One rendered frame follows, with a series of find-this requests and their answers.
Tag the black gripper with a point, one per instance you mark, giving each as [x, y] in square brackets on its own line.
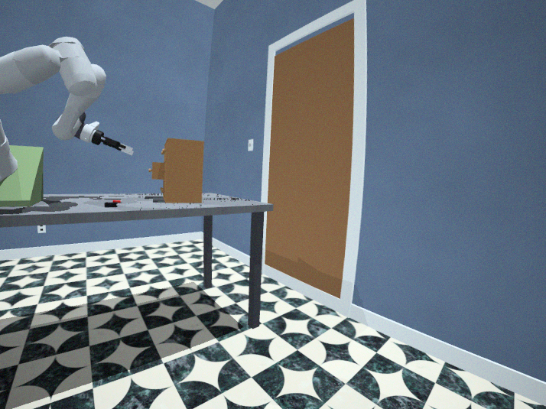
[99, 137]

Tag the brown wooden chest of drawers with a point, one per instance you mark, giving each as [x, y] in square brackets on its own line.
[184, 171]

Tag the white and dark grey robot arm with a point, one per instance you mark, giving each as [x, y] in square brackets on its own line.
[27, 67]

